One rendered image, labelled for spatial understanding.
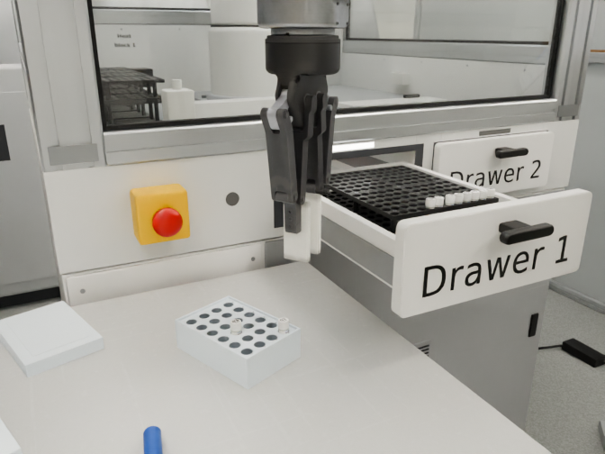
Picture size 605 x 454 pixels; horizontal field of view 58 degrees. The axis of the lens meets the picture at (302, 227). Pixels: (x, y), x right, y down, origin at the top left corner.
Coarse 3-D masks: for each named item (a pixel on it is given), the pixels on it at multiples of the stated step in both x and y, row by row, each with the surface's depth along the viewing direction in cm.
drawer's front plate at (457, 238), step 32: (576, 192) 68; (416, 224) 57; (448, 224) 59; (480, 224) 61; (576, 224) 69; (416, 256) 58; (448, 256) 60; (480, 256) 63; (512, 256) 65; (544, 256) 68; (576, 256) 71; (416, 288) 60; (448, 288) 62; (480, 288) 64
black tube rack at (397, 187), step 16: (336, 176) 88; (352, 176) 87; (368, 176) 87; (384, 176) 87; (400, 176) 87; (416, 176) 87; (432, 176) 87; (336, 192) 80; (352, 192) 78; (368, 192) 78; (384, 192) 78; (400, 192) 78; (416, 192) 78; (432, 192) 78; (448, 192) 78; (352, 208) 80; (368, 208) 73; (384, 208) 71; (400, 208) 71; (384, 224) 74
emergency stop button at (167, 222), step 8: (168, 208) 72; (160, 216) 72; (168, 216) 72; (176, 216) 73; (152, 224) 72; (160, 224) 72; (168, 224) 72; (176, 224) 73; (160, 232) 72; (168, 232) 73; (176, 232) 74
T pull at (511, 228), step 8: (504, 224) 62; (512, 224) 61; (520, 224) 61; (528, 224) 61; (536, 224) 61; (544, 224) 61; (504, 232) 59; (512, 232) 59; (520, 232) 59; (528, 232) 60; (536, 232) 60; (544, 232) 61; (552, 232) 61; (504, 240) 59; (512, 240) 59; (520, 240) 59; (528, 240) 60
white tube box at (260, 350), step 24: (192, 312) 66; (216, 312) 68; (240, 312) 66; (264, 312) 66; (192, 336) 62; (216, 336) 61; (240, 336) 61; (264, 336) 61; (288, 336) 61; (216, 360) 60; (240, 360) 57; (264, 360) 58; (288, 360) 62; (240, 384) 58
